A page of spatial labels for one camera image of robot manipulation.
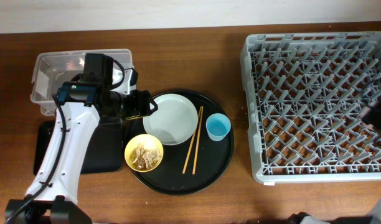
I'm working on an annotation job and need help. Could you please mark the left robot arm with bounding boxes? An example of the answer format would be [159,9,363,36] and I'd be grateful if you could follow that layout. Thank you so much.
[5,53,158,223]

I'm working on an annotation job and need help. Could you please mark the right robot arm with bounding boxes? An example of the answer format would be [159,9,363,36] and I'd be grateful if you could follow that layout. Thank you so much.
[286,100,381,224]

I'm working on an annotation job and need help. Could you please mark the blue cup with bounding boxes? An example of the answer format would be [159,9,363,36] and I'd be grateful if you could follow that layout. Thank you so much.
[205,113,232,141]

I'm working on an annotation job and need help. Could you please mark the yellow bowl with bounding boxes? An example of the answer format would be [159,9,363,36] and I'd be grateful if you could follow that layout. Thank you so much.
[125,134,164,172]

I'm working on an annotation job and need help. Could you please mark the black rectangular tray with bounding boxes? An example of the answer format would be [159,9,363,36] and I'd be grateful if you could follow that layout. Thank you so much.
[33,118,123,174]

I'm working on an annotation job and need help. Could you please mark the food scraps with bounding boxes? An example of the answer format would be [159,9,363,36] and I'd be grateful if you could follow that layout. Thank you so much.
[131,144,162,170]

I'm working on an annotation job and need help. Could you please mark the grey plate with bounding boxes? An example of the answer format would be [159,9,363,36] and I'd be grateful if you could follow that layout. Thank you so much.
[143,93,198,146]

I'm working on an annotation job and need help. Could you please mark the clear plastic bin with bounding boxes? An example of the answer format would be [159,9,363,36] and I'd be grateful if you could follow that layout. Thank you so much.
[31,49,133,116]

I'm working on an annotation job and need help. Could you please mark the wooden chopstick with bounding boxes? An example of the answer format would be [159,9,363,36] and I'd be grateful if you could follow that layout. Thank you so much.
[192,106,204,175]
[182,106,204,174]

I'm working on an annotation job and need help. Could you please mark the grey dishwasher rack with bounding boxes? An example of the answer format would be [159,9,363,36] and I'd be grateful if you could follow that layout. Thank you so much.
[240,31,381,185]

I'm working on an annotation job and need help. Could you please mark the round black tray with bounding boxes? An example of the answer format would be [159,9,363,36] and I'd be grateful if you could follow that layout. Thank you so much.
[124,90,234,195]

